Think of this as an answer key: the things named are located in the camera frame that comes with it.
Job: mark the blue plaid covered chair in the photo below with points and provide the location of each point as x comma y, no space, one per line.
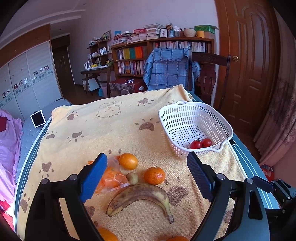
165,68

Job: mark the spotted ripe banana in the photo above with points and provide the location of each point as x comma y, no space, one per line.
140,192

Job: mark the dark wooden chair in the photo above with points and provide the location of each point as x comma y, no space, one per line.
206,81

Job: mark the white electric kettle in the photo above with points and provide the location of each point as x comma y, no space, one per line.
87,65

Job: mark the red cherry tomato left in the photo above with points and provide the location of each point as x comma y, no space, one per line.
196,144

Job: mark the bag of orange fruit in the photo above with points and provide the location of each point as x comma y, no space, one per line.
112,178

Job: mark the red patterned box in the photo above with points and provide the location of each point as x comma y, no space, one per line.
124,86

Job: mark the white wardrobe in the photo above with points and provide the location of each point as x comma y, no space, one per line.
29,82

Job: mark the small green kiwi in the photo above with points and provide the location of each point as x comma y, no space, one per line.
132,178

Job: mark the white tablet device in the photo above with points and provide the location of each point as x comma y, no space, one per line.
37,118

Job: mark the red cherry tomato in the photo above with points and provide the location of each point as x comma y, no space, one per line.
206,142
196,144

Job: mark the dark wooden desk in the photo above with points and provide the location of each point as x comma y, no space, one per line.
95,73

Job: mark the yellow paw print towel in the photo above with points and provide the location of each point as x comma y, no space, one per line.
130,123

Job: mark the small wooden shelf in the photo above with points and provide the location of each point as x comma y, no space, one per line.
100,52

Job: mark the small mandarin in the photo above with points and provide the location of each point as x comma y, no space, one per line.
107,235

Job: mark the red cherry tomato right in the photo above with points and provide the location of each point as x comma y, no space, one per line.
206,142

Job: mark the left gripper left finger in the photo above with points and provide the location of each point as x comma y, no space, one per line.
45,219

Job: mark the beige bowl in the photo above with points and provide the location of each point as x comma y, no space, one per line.
189,32

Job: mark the green box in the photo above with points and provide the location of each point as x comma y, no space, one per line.
206,28

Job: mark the pink bedding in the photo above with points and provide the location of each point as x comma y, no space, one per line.
11,133

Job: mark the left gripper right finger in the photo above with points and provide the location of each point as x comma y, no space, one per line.
248,220

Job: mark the mandarin with stem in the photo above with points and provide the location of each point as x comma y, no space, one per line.
154,175

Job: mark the yellow mug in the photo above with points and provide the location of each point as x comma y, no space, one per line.
200,34

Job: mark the brown wooden door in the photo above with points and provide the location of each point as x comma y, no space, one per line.
249,34

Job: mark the white plastic basket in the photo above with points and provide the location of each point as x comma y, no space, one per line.
183,122

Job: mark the smooth orange fruit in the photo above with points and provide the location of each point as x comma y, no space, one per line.
128,161

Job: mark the large mandarin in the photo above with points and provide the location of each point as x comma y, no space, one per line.
177,238

